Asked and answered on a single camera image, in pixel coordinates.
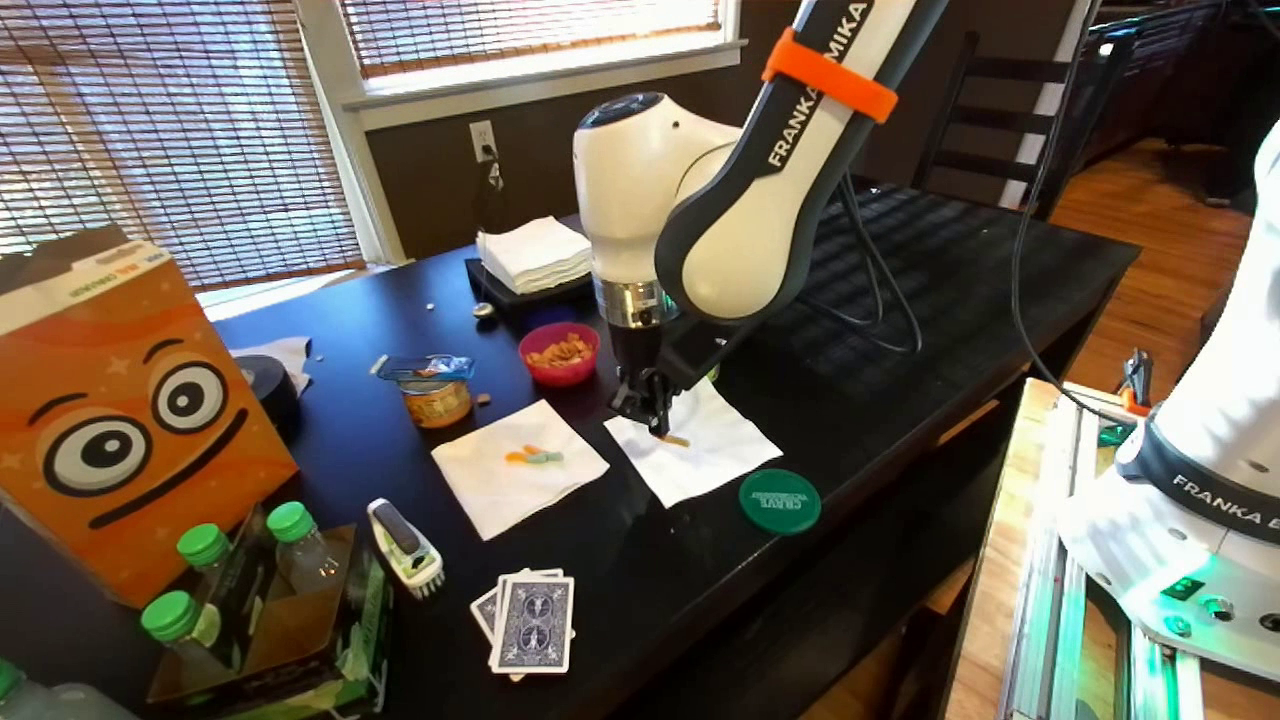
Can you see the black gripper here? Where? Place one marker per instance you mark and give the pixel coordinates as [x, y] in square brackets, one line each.
[665, 350]

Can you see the orange jelly worm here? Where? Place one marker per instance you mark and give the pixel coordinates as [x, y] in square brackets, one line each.
[679, 437]

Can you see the pale green jelly worm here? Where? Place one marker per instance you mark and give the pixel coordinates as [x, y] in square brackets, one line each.
[544, 459]

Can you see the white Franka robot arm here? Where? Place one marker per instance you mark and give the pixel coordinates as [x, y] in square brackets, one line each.
[643, 175]

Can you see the white paper serviette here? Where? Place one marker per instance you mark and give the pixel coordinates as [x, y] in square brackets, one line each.
[561, 487]
[721, 460]

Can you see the clear jelly candy packet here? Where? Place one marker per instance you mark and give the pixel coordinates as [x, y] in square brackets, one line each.
[441, 403]

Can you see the red bowl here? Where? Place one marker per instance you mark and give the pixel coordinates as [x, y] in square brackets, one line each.
[561, 353]

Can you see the green round lid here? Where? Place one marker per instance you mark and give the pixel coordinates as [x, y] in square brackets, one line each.
[782, 500]

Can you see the black tray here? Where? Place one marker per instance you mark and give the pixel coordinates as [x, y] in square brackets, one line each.
[500, 296]

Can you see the small grey object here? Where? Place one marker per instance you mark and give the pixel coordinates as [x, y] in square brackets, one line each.
[483, 311]

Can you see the white napkin stack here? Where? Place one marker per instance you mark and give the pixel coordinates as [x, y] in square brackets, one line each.
[533, 251]

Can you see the blue playing card deck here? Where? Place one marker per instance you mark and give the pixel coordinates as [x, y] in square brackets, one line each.
[533, 627]

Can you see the loose blue playing card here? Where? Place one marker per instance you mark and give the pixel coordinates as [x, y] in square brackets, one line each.
[483, 611]

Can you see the white green handheld device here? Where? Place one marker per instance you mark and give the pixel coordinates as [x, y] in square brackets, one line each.
[404, 547]

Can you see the crumpled white tissue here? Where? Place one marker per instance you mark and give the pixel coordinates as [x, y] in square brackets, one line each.
[286, 353]

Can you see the black tape roll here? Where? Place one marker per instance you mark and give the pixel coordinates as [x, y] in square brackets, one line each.
[272, 393]

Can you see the wooden robot stand board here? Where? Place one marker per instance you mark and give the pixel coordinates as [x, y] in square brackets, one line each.
[995, 573]

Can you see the dark ladder-back chair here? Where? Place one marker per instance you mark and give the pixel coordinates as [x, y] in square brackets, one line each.
[995, 122]

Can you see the wide bamboo window blind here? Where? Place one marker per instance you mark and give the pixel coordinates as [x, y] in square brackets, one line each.
[175, 135]

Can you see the orange face cardboard box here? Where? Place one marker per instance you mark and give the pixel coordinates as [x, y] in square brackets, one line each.
[80, 362]

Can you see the white wall outlet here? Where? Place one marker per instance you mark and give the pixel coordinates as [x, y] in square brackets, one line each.
[483, 143]

